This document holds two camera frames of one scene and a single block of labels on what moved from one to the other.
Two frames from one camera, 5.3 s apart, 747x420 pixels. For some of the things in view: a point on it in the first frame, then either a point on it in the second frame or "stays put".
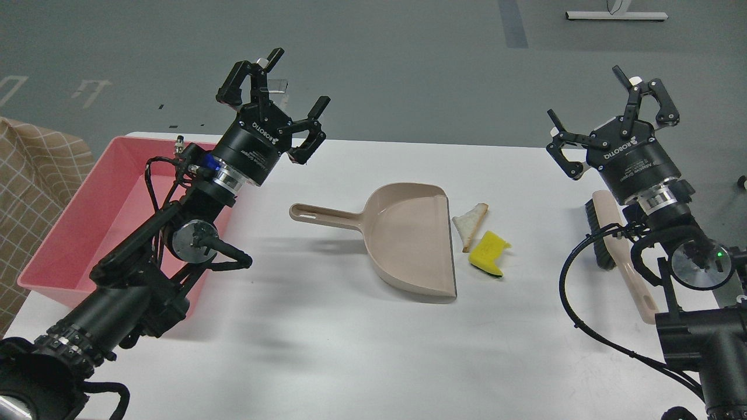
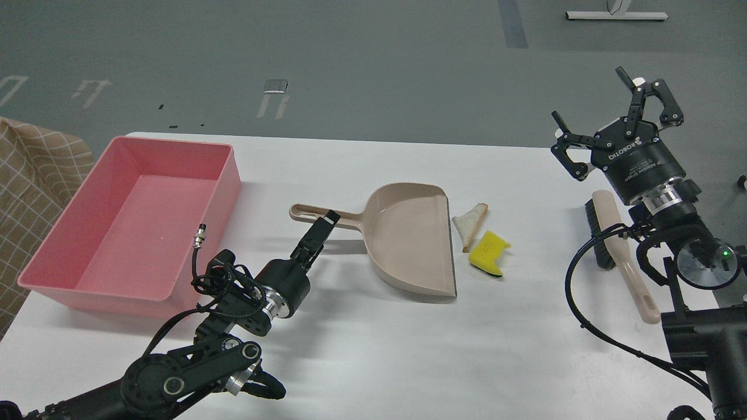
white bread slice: (465, 224) stays put
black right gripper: (631, 163) stays put
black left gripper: (254, 143) -> (286, 276)
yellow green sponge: (487, 252) stays put
